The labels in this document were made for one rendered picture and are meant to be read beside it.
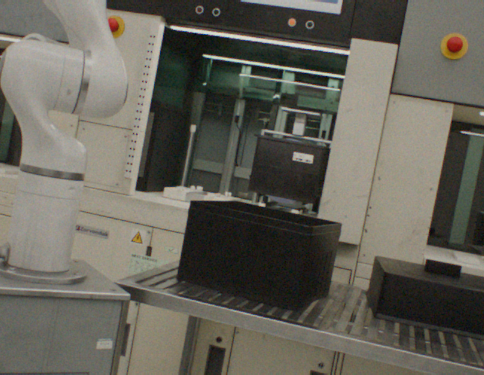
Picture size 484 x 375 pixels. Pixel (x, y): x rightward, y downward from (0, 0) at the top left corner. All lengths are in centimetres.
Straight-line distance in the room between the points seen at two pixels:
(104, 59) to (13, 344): 53
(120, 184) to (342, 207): 66
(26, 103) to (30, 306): 35
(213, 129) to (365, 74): 117
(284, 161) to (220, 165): 79
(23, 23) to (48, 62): 95
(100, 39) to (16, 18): 94
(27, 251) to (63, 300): 12
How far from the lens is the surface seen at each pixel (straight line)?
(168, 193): 216
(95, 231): 204
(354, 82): 181
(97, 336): 127
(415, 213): 183
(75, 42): 165
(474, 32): 187
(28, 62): 124
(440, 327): 149
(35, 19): 218
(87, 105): 127
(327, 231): 147
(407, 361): 125
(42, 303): 121
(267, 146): 207
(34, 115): 124
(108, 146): 203
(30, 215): 126
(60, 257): 128
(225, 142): 283
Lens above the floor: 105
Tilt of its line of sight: 3 degrees down
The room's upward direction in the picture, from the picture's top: 11 degrees clockwise
